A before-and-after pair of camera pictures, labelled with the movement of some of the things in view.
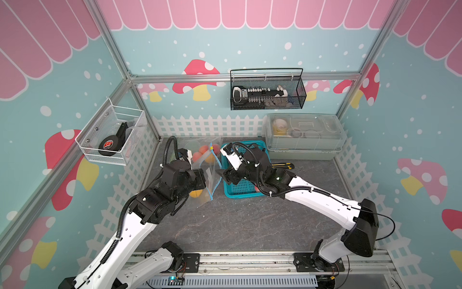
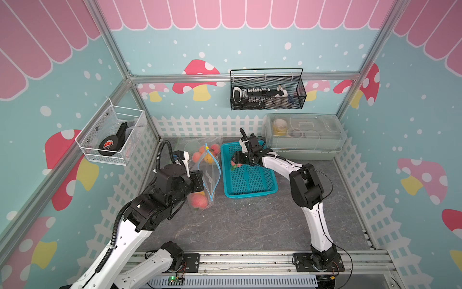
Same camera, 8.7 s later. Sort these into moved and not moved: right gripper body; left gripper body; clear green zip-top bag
Moved: right gripper body
Not moved: clear green zip-top bag; left gripper body
